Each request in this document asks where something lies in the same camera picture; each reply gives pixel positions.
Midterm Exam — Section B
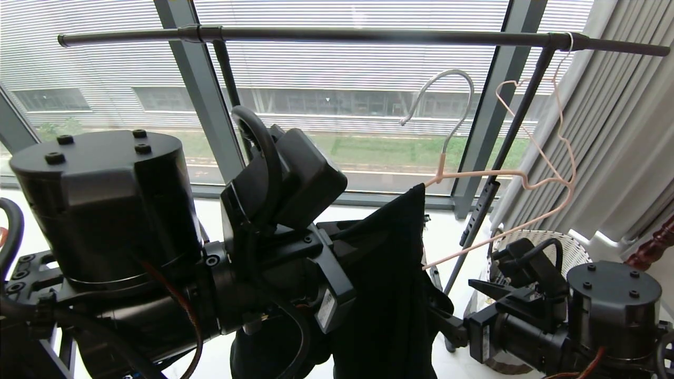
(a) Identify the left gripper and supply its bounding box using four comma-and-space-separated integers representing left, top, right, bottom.
211, 224, 356, 337

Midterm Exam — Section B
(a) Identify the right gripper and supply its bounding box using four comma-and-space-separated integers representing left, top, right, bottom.
428, 279, 573, 372

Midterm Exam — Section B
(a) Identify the black garment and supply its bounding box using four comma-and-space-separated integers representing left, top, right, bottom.
229, 182, 456, 379

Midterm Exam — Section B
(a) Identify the pink clothes hanger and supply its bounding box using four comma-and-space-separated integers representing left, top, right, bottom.
495, 33, 578, 185
399, 69, 576, 270

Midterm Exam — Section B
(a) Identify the white laundry basket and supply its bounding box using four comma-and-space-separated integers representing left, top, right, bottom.
474, 229, 594, 375

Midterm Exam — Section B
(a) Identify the black clothes rack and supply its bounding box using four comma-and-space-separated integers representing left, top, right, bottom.
57, 25, 672, 352

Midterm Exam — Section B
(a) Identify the brown wooden stand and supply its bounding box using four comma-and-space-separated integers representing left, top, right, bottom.
624, 215, 674, 272

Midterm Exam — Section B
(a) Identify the window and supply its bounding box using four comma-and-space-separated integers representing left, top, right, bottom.
0, 0, 596, 219

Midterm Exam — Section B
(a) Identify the beige curtain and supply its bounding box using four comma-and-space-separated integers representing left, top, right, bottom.
527, 0, 674, 264

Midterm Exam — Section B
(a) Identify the white curtain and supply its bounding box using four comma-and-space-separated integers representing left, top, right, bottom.
490, 0, 619, 237

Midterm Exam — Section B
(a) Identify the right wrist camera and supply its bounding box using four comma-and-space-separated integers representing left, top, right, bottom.
490, 237, 570, 316

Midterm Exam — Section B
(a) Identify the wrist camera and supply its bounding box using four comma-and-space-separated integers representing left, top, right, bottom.
220, 125, 349, 248
490, 237, 570, 316

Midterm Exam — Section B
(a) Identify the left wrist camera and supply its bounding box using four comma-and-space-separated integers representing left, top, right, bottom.
220, 125, 349, 248

